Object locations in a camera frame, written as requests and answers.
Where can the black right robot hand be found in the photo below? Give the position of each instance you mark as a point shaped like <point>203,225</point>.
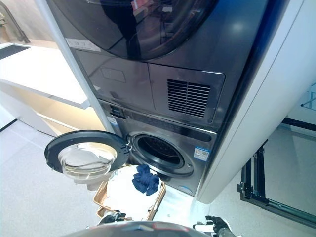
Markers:
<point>218,224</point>

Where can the dark blue cloth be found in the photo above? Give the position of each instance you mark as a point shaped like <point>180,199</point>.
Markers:
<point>145,180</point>

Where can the white clothes pile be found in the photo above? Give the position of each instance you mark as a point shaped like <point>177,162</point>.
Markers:
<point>128,197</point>

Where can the woven wicker laundry basket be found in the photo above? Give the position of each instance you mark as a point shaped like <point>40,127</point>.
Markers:
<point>100,197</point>

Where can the round glass washing machine door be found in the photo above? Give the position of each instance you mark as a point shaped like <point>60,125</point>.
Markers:
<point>53,151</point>

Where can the metal drying rack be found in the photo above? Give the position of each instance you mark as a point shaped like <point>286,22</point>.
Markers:
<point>309,98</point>

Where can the white counter with shelves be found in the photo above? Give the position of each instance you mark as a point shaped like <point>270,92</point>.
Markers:
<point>37,70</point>

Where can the black inset sink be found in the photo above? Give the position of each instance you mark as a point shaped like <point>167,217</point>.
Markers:
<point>11,51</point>

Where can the brown metal faucet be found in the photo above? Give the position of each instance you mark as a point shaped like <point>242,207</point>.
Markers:
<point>14,22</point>

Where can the black metal frame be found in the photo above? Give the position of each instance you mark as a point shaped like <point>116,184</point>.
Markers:
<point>254,197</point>

